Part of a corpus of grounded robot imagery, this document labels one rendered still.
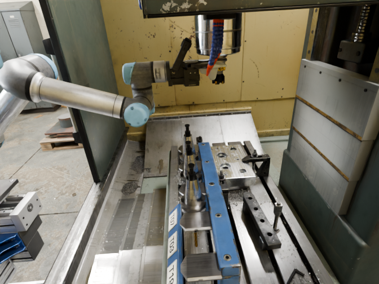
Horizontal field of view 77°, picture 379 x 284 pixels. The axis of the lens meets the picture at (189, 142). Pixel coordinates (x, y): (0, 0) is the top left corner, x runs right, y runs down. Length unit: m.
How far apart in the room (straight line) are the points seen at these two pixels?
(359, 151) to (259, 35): 1.26
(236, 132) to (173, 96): 0.58
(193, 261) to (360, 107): 0.70
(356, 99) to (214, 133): 1.19
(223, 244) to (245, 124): 1.58
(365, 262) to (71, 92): 1.18
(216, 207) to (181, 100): 1.49
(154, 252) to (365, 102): 0.93
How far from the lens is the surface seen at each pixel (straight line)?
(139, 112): 0.76
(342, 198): 1.08
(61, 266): 1.14
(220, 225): 0.54
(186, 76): 0.87
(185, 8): 0.56
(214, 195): 0.60
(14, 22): 5.51
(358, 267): 1.19
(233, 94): 2.02
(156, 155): 1.81
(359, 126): 0.94
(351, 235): 1.12
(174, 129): 1.95
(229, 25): 0.82
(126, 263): 1.10
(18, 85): 0.87
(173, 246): 0.87
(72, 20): 1.41
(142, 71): 0.87
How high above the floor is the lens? 1.62
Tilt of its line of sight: 28 degrees down
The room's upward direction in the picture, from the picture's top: 4 degrees counter-clockwise
